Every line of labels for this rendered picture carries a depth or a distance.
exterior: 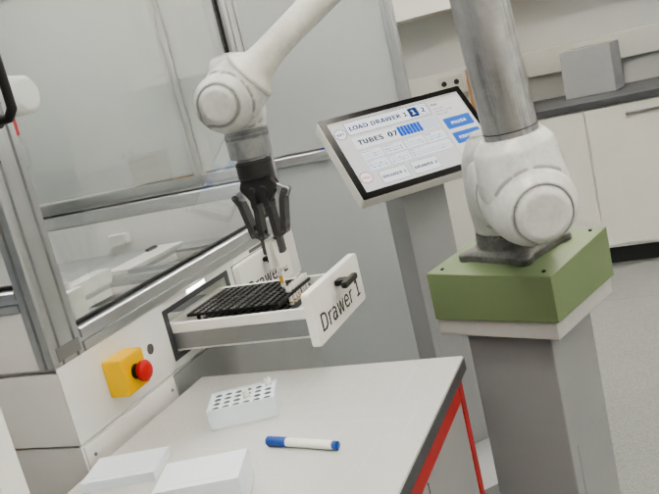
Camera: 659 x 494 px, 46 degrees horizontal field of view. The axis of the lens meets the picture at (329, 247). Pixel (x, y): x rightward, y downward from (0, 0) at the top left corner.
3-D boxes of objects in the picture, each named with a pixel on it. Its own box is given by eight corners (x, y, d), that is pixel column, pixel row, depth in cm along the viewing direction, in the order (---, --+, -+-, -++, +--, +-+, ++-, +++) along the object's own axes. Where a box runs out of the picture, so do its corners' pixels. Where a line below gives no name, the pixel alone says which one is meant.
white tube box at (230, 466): (255, 478, 118) (247, 447, 117) (247, 510, 109) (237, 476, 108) (176, 493, 119) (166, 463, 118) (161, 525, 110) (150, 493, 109)
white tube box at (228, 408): (280, 397, 147) (276, 378, 146) (278, 416, 138) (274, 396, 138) (217, 412, 147) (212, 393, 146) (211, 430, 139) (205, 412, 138)
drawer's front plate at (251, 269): (293, 272, 218) (284, 235, 216) (248, 309, 192) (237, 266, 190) (287, 273, 218) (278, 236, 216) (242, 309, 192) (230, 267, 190)
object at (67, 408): (301, 270, 227) (289, 222, 224) (81, 446, 135) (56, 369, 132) (50, 304, 264) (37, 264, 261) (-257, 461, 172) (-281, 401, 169)
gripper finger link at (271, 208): (265, 183, 161) (271, 182, 161) (280, 235, 163) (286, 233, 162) (257, 187, 158) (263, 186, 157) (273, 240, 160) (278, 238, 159)
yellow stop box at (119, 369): (154, 380, 148) (144, 345, 147) (132, 397, 142) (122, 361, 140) (132, 381, 150) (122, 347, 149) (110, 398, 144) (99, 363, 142)
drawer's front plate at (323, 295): (366, 298, 177) (355, 252, 175) (321, 347, 151) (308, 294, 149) (359, 298, 178) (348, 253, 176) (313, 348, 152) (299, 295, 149)
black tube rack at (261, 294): (316, 303, 175) (309, 276, 174) (285, 332, 160) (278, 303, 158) (231, 313, 184) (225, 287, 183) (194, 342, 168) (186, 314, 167)
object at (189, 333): (355, 295, 176) (349, 270, 175) (314, 337, 153) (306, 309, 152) (205, 313, 192) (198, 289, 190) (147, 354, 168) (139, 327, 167)
